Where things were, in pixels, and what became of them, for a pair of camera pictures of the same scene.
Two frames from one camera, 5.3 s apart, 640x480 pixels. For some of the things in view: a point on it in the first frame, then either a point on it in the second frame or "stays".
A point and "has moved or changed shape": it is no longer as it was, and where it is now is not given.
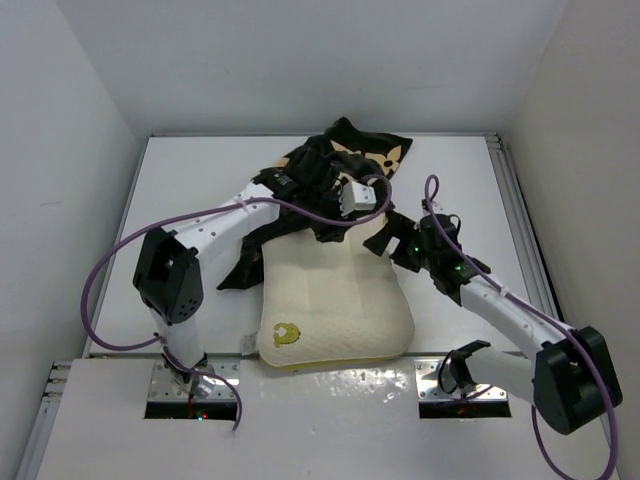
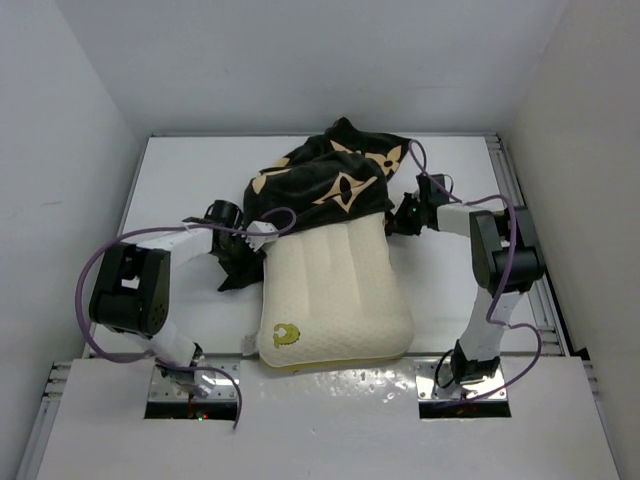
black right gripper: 399,227 → 399,224
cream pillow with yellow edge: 329,301 stays
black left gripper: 334,193 → 249,253
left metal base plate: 164,386 stays
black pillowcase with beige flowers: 340,176 has moved or changed shape
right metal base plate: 429,389 stays
